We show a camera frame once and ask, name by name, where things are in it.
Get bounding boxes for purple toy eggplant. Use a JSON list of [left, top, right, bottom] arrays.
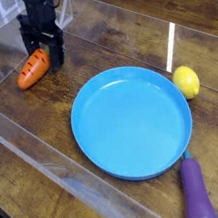
[[180, 150, 218, 218]]

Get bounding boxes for yellow toy lemon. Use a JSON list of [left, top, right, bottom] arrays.
[[172, 65, 200, 99]]

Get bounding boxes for blue round plate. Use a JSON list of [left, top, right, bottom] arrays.
[[71, 66, 193, 181]]

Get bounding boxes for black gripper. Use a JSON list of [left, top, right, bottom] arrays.
[[17, 0, 65, 72]]

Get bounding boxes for orange toy carrot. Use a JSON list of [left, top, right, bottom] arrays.
[[17, 48, 51, 90]]

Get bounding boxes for clear acrylic enclosure wall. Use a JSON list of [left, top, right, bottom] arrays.
[[0, 0, 218, 218]]

